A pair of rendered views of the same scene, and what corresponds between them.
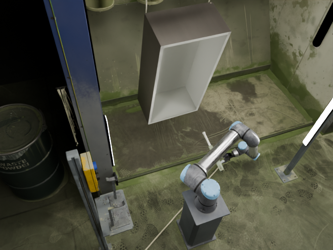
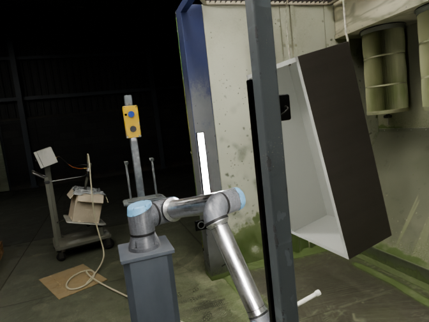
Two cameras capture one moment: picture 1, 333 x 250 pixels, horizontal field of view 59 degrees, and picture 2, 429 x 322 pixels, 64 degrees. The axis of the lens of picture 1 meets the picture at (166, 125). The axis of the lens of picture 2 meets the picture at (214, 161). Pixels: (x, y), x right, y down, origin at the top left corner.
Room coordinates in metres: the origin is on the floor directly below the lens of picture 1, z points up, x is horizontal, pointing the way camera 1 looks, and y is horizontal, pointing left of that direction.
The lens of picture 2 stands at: (1.77, -2.32, 1.33)
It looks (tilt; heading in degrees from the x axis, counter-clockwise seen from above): 6 degrees down; 96
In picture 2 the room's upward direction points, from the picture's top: 6 degrees counter-clockwise
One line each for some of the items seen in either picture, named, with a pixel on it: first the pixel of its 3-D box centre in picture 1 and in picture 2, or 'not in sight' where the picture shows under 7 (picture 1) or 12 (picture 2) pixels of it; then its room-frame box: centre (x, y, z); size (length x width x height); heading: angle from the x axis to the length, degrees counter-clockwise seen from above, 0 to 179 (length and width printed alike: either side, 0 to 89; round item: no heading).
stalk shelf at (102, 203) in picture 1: (113, 212); (143, 199); (0.88, 0.34, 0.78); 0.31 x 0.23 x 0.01; 24
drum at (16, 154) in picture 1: (26, 155); not in sight; (1.52, 1.35, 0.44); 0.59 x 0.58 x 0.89; 95
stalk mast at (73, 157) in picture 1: (93, 217); (140, 192); (0.81, 0.47, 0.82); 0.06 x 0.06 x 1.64; 24
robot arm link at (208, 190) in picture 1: (208, 191); (142, 216); (1.09, -0.37, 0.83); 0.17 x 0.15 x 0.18; 49
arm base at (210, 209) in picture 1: (206, 200); (143, 239); (1.08, -0.38, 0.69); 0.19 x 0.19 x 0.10
